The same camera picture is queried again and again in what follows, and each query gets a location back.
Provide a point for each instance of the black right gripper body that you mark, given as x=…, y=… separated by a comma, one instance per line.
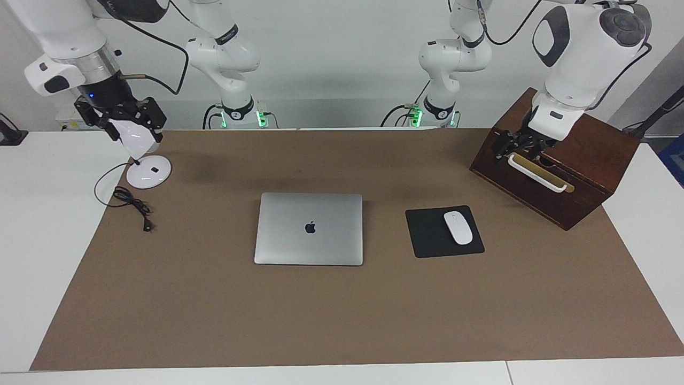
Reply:
x=115, y=96

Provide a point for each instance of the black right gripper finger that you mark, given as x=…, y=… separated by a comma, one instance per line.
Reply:
x=154, y=117
x=99, y=116

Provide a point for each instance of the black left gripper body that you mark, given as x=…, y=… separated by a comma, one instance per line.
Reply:
x=534, y=141

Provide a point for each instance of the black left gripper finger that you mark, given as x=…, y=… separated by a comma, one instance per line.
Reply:
x=537, y=151
x=506, y=140

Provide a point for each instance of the silver laptop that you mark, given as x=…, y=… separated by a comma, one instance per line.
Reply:
x=310, y=246

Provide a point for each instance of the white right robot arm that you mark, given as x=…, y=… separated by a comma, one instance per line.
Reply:
x=224, y=59

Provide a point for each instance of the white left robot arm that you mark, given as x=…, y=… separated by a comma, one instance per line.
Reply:
x=459, y=56

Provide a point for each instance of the white power strip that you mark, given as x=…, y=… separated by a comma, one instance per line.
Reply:
x=69, y=125

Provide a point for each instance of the dark brown wooden box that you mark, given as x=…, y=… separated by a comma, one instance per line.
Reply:
x=588, y=160

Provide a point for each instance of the white desk lamp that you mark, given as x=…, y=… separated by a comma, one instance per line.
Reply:
x=149, y=174

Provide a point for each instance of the white computer mouse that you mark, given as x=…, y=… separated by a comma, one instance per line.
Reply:
x=458, y=228

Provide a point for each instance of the black tripod pole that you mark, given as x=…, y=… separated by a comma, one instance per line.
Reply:
x=654, y=115

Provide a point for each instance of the black mouse pad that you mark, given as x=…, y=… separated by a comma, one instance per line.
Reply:
x=427, y=235

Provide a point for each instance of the blue crate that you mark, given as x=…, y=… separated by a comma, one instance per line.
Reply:
x=674, y=160

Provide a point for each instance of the brown table mat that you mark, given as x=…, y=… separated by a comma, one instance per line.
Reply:
x=342, y=315

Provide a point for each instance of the black clamp mount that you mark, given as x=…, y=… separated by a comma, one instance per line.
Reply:
x=10, y=136

